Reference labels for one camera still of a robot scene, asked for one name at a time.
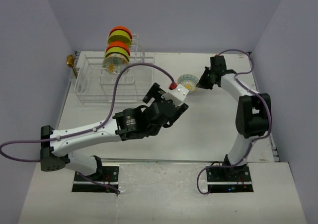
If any blue yellow patterned bowl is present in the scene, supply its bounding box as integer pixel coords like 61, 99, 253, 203
177, 74, 199, 92

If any white floral patterned bowl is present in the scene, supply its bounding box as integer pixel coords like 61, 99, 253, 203
102, 53, 129, 74

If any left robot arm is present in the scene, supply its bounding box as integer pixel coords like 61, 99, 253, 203
40, 83, 189, 181

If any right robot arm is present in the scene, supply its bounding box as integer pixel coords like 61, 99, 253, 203
196, 55, 271, 181

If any front green bowl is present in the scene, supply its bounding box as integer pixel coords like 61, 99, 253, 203
104, 47, 130, 62

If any green bowl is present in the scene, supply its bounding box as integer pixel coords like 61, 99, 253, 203
107, 30, 132, 47
104, 47, 130, 62

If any front orange bowl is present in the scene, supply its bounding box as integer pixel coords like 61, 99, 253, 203
105, 41, 130, 54

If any orange bowl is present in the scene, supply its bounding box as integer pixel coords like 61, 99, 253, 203
105, 41, 130, 54
109, 26, 133, 39

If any rear green bowl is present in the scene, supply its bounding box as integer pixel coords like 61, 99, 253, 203
107, 30, 132, 47

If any rear orange bowl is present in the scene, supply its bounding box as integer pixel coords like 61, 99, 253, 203
109, 26, 133, 39

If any brass wooden utensil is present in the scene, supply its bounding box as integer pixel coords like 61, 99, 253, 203
66, 54, 78, 78

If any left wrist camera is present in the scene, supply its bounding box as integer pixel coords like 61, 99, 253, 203
163, 84, 189, 106

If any white wire dish rack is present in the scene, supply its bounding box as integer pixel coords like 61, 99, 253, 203
77, 34, 155, 104

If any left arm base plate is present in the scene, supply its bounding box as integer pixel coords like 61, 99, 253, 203
72, 165, 119, 194

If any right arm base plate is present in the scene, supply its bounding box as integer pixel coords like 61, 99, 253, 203
206, 164, 254, 194

